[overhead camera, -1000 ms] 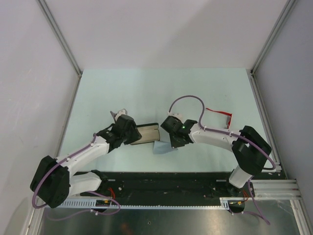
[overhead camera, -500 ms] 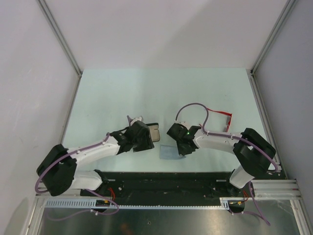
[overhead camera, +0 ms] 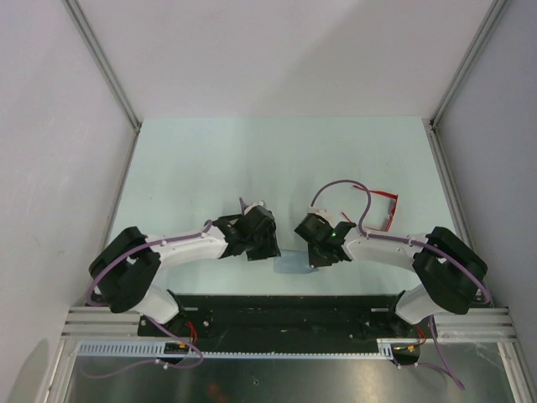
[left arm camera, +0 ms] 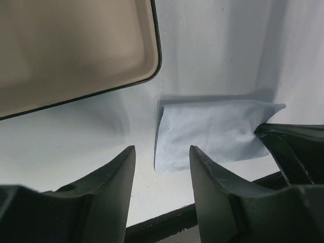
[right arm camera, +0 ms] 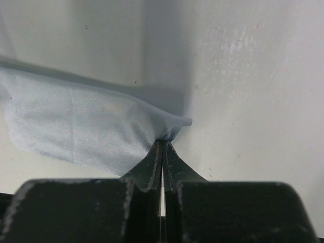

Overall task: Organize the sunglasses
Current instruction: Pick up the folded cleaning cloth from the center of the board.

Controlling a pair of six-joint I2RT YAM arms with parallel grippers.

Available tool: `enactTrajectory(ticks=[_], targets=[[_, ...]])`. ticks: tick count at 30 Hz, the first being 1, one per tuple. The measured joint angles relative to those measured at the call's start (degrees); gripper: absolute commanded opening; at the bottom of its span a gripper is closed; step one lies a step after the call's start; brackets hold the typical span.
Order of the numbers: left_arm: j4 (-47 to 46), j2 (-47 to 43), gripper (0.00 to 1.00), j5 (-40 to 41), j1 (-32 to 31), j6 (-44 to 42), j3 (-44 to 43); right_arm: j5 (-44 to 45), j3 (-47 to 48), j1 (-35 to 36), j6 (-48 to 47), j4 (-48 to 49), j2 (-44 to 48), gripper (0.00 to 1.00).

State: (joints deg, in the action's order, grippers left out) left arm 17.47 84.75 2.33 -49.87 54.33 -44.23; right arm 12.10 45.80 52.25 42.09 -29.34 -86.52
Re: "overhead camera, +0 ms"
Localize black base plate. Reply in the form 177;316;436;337
136;293;492;353

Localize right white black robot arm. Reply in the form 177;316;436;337
295;211;487;337

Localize red sunglasses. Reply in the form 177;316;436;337
339;190;399;232

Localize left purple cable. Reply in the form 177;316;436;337
79;196;222;379

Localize purple cable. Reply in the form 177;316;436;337
79;196;222;379
310;179;492;391

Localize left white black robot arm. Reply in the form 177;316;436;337
86;203;280;336

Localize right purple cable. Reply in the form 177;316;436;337
310;179;492;391

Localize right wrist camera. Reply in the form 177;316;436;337
308;207;337;227

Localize aluminium rail frame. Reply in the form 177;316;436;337
52;117;536;402

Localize blue cleaning cloth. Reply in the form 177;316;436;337
274;250;319;275

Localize white cable duct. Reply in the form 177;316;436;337
78;340;405;360

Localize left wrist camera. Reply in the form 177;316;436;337
239;197;266;215

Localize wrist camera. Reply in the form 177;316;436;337
239;197;266;215
308;207;337;227

